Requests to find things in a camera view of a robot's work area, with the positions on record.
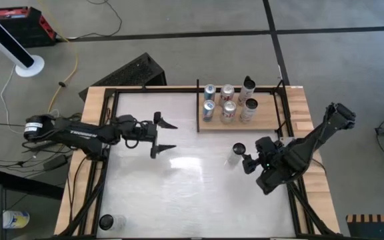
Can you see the wooden table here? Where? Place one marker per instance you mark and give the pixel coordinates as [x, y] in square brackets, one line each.
[318, 210]

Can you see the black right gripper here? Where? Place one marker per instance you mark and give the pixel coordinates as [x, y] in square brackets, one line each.
[268, 155]

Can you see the black box wooden slats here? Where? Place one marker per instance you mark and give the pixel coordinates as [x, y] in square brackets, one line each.
[375, 230]

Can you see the blue silver beverage can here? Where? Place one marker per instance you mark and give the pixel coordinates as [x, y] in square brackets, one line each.
[209, 90]
[208, 110]

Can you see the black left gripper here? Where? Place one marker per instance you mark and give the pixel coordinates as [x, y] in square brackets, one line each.
[138, 131]

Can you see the silver red Diet Coke can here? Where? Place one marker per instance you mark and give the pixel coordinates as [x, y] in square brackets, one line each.
[227, 93]
[228, 111]

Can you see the tall white Celsius can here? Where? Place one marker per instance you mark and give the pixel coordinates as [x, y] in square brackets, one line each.
[234, 158]
[115, 222]
[248, 115]
[246, 91]

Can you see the white yellow can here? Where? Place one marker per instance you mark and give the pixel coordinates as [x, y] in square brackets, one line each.
[15, 219]

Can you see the red black toolbox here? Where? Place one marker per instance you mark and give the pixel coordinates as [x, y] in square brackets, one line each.
[22, 26]

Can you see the wooden shelf board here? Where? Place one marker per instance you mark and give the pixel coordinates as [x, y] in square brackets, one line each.
[267, 116]

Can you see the white black pole floor stand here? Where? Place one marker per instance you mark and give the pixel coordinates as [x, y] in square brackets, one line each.
[29, 66]

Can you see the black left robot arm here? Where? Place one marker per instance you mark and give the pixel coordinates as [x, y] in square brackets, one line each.
[82, 135]

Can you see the black aluminium table frame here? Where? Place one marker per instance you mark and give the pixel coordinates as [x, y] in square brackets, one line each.
[172, 89]

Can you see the black power brick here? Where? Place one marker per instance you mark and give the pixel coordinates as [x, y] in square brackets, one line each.
[56, 162]

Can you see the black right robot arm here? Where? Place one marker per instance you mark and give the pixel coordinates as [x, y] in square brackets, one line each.
[312, 140]

